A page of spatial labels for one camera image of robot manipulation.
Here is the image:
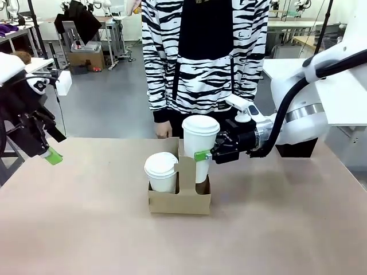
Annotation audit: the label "person's left forearm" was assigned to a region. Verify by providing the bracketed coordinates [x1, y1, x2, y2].
[229, 42, 269, 103]

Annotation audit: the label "large white table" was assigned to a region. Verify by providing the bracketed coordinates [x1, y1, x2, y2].
[262, 58, 367, 127]

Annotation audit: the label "person's right hand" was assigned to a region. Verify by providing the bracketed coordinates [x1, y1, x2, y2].
[155, 120, 173, 139]

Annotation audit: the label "purple cloth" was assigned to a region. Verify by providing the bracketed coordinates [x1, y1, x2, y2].
[0, 23, 19, 38]

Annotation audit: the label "white background workbench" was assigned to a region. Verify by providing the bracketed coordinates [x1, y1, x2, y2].
[266, 19, 325, 58]

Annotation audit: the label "black open box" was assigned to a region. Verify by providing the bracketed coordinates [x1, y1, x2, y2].
[275, 136, 319, 158]

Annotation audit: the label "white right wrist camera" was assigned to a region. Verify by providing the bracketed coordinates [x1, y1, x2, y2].
[225, 94, 266, 124]

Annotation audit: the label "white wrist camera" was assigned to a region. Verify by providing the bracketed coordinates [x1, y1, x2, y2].
[225, 94, 266, 124]
[55, 70, 73, 97]

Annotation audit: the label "black hanging cloth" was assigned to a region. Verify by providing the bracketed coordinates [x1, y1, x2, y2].
[54, 0, 103, 46]

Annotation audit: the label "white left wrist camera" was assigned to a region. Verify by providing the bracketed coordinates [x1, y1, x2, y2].
[55, 70, 73, 97]

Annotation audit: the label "black tripod pole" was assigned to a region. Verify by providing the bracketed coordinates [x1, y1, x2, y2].
[27, 0, 50, 60]
[314, 0, 335, 56]

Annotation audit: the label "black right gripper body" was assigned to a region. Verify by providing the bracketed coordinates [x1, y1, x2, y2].
[225, 119, 259, 163]

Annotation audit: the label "white table with brown fur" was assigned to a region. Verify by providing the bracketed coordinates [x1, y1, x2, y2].
[25, 58, 55, 74]

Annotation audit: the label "person's right forearm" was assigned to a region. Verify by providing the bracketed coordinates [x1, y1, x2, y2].
[142, 42, 176, 124]

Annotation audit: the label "brown cardboard cup carrier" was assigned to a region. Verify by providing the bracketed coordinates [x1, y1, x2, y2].
[147, 136, 212, 215]

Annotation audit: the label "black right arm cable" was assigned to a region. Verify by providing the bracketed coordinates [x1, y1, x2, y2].
[248, 48, 367, 159]

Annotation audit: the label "white paper cup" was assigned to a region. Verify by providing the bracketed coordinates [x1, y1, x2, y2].
[147, 171, 178, 194]
[183, 128, 218, 184]

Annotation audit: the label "cardboard box on floor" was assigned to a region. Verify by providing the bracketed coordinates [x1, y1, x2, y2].
[68, 49, 106, 71]

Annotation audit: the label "white plastic cup lid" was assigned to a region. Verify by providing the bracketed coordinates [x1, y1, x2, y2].
[144, 152, 179, 180]
[181, 115, 221, 136]

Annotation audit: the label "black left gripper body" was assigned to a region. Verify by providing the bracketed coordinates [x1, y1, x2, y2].
[0, 80, 48, 121]

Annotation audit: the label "grey plastic bin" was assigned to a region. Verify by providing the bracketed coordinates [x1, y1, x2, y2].
[71, 41, 103, 53]

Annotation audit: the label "person in zebra hoodie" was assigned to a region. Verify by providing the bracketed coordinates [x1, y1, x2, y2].
[142, 0, 270, 139]

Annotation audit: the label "brown furry object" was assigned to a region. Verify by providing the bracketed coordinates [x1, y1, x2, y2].
[13, 50, 32, 65]

